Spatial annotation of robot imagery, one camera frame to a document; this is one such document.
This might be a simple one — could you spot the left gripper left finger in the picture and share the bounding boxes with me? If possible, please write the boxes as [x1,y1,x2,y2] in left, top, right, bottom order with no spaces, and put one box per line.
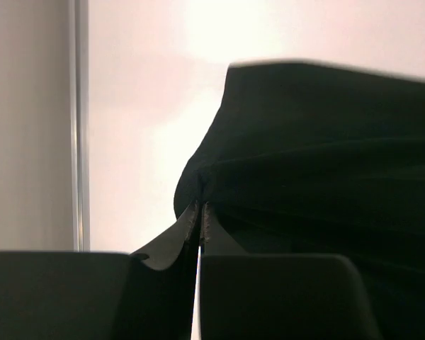
[0,203,198,339]

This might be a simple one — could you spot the aluminium table edge rail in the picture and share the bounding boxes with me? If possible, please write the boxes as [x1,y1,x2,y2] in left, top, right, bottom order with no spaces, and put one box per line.
[68,0,91,251]

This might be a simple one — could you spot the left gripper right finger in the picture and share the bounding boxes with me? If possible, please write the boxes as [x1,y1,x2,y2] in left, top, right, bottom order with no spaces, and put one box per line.
[198,205,382,339]

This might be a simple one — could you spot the black shorts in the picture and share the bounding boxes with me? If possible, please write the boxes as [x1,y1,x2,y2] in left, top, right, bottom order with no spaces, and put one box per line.
[174,62,425,339]

